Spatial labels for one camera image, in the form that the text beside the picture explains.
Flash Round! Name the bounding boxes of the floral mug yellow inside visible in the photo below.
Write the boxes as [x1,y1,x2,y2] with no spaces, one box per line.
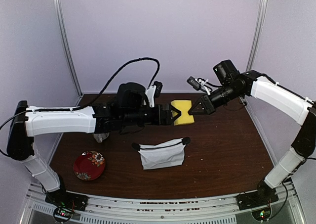
[92,133,110,143]

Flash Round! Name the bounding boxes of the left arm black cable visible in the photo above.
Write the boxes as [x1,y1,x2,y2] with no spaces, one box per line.
[0,57,161,158]

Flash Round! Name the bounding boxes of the aluminium frame post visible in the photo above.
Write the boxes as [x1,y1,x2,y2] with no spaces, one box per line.
[245,0,269,72]
[53,0,83,97]

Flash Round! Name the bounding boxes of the yellow sponge block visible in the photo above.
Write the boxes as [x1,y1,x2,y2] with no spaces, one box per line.
[171,100,195,126]

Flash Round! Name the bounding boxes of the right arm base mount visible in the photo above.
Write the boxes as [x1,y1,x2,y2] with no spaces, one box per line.
[236,191,279,211]

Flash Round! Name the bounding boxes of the aluminium front rail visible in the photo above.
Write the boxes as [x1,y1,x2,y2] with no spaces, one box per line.
[21,181,303,224]

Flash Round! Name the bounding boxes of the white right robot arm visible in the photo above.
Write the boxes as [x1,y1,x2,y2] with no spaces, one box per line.
[187,60,316,205]

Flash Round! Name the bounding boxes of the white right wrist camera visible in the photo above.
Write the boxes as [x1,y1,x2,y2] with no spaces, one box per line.
[187,76,213,95]

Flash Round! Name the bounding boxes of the left aluminium frame post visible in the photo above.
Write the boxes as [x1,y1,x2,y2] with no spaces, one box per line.
[53,0,83,97]

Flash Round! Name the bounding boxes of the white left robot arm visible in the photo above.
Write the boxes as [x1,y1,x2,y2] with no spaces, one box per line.
[6,82,182,206]

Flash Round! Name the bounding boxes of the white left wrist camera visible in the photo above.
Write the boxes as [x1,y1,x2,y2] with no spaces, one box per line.
[144,81,163,108]

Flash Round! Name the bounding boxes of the right aluminium frame post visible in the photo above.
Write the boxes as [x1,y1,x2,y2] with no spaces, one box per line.
[245,0,269,72]

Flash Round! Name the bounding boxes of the white drawstring pouch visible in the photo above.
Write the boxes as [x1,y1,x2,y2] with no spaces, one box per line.
[131,137,191,170]

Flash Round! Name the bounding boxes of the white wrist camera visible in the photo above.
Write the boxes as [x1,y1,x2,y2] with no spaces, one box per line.
[144,81,163,108]
[187,76,213,95]

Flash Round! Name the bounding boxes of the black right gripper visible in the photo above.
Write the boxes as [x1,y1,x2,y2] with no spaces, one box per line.
[189,83,242,115]

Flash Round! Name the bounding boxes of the red floral plate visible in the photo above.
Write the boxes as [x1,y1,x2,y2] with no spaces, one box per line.
[73,150,106,181]

